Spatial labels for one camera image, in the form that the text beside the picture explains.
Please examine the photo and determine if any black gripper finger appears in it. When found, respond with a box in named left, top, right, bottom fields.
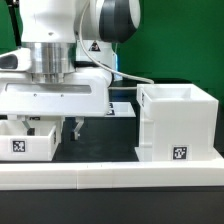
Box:
left=21, top=116, right=31, bottom=130
left=71, top=117, right=84, bottom=141

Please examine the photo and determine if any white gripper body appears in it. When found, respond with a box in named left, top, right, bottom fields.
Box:
left=0, top=68, right=112, bottom=117

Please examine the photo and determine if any white front drawer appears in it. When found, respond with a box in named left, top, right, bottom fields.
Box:
left=0, top=120, right=61, bottom=161

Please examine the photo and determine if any white drawer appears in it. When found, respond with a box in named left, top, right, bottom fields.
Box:
left=0, top=120, right=61, bottom=161
left=0, top=116, right=63, bottom=136

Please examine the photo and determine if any white drawer cabinet box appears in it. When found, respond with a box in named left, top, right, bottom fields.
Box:
left=135, top=84, right=219, bottom=162

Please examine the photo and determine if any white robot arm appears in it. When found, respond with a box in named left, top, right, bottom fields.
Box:
left=0, top=0, right=141, bottom=120

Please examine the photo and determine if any white marker tag sheet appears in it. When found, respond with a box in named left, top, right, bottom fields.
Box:
left=107, top=102, right=135, bottom=117

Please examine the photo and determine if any white thin cable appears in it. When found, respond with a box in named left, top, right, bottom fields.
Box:
left=78, top=0, right=156, bottom=85

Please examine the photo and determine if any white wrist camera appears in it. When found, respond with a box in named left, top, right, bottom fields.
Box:
left=0, top=48, right=31, bottom=71

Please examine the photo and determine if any white L-shaped fence wall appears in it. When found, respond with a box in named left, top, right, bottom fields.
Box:
left=0, top=159, right=224, bottom=190

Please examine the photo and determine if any black camera stand pole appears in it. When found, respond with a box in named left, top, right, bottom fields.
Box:
left=5, top=0, right=21, bottom=48

